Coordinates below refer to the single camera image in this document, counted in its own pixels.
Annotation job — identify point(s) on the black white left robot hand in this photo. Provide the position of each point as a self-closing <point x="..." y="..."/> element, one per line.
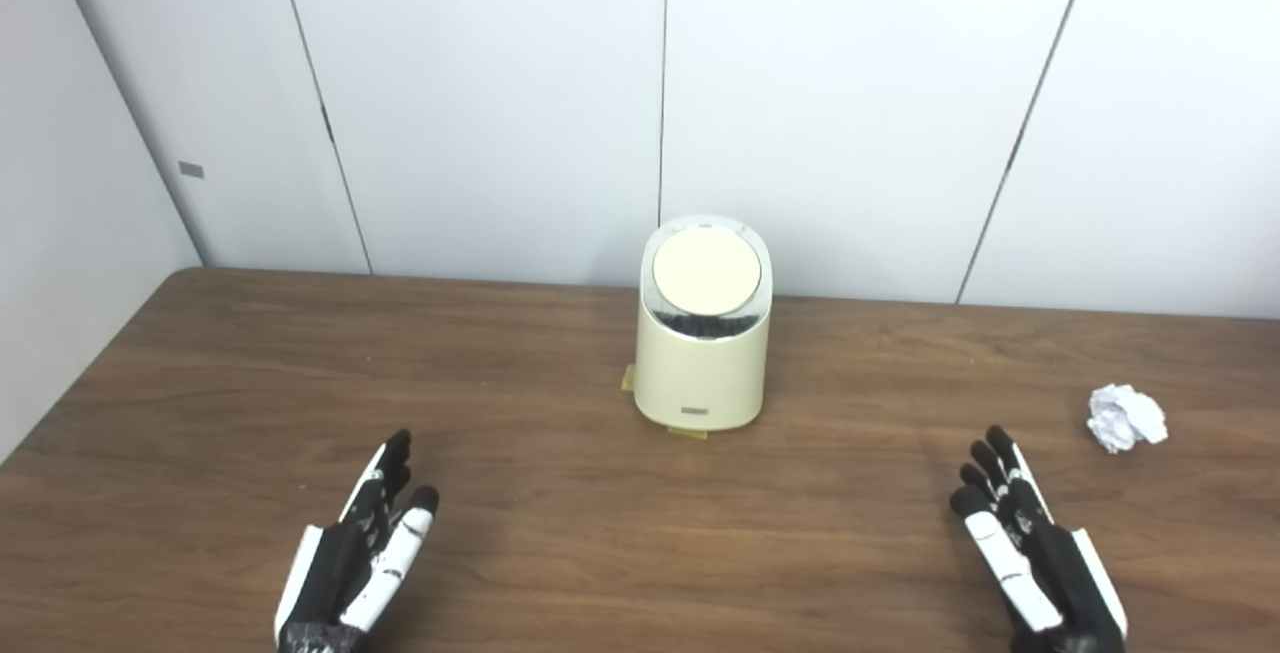
<point x="335" y="563"/>

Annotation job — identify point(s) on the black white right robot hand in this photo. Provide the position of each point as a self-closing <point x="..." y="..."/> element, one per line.
<point x="1055" y="568"/>

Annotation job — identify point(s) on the white paper ball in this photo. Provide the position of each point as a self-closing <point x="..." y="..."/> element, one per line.
<point x="1125" y="418"/>

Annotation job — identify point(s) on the cream round bin lid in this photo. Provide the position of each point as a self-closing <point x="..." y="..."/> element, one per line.
<point x="706" y="271"/>

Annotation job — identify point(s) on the cream-colored bin body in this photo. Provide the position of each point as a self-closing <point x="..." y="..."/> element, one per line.
<point x="700" y="378"/>

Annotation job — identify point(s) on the small yellow tape piece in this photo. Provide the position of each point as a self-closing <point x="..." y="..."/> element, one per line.
<point x="628" y="379"/>

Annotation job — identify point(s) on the wide yellow tape piece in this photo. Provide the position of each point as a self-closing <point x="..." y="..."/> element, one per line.
<point x="688" y="432"/>

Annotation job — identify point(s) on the grey wall label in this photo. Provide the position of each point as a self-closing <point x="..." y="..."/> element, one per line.
<point x="191" y="170"/>

